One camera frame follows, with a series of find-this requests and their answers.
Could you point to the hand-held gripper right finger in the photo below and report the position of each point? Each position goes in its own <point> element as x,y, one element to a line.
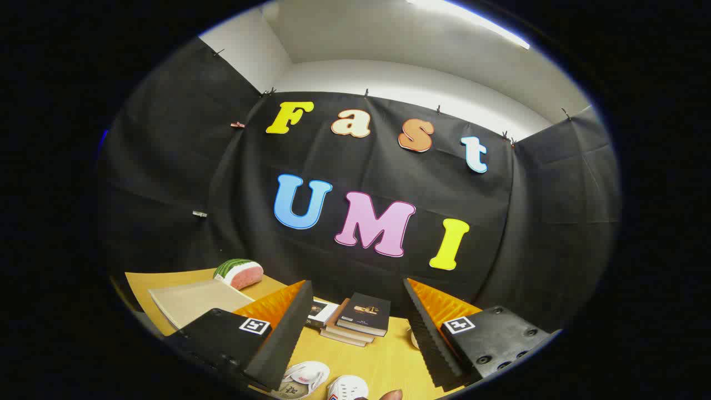
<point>430,344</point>

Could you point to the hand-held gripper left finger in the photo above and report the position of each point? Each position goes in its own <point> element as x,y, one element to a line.
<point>280,344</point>

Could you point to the white canvas shoe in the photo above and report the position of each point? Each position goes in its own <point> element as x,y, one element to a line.
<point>347,388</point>
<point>305,373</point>

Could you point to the beige fabric storage box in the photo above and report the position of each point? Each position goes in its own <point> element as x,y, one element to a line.
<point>194,303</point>

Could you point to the white plush toy with eyes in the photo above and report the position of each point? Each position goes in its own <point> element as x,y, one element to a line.
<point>414,339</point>

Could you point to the white cover book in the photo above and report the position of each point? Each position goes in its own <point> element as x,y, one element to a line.
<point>322,312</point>

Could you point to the dark cover book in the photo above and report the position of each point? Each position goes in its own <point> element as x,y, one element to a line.
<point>365,314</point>

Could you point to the watermelon slice plush toy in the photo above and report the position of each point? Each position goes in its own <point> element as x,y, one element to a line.
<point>241,272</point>

